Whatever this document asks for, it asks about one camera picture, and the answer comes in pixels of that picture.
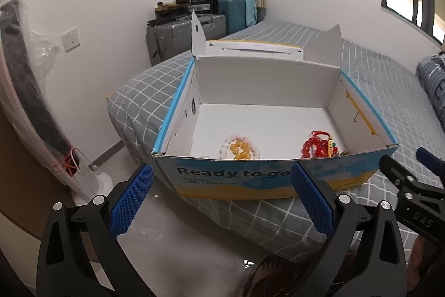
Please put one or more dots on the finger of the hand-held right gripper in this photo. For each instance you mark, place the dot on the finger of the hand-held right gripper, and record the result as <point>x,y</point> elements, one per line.
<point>396,171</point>
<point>433,161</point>

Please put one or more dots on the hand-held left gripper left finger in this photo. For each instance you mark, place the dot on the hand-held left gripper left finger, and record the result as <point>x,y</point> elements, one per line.
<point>134,199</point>

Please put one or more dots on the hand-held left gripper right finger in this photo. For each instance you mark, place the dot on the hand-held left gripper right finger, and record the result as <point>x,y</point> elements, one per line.
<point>313,199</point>

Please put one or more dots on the blue yellow cardboard box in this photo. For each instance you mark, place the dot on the blue yellow cardboard box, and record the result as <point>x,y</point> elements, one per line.
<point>243,119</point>

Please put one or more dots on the person's right forearm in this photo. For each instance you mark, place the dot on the person's right forearm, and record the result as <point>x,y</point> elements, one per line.
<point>419,265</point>

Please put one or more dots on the dark patterned pillow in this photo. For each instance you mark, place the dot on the dark patterned pillow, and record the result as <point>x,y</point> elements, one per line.
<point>433,88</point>

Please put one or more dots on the person's foot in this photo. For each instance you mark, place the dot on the person's foot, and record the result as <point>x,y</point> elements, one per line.
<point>271,278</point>

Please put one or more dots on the grey checked bed sheet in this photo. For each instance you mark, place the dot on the grey checked bed sheet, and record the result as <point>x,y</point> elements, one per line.
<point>146,91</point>

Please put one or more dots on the plastic wrapped standing fan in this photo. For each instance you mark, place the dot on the plastic wrapped standing fan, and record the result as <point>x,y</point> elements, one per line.
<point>31,74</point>

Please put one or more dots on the grey suitcase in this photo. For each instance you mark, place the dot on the grey suitcase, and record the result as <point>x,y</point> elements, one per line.
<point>180,36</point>

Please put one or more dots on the teal cloth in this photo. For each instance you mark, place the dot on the teal cloth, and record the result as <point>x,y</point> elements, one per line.
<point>251,10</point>

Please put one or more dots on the teal suitcase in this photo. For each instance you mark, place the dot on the teal suitcase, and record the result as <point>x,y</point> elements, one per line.
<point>233,13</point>

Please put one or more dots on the white wall socket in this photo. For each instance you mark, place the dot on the white wall socket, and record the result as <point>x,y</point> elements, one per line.
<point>71,40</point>

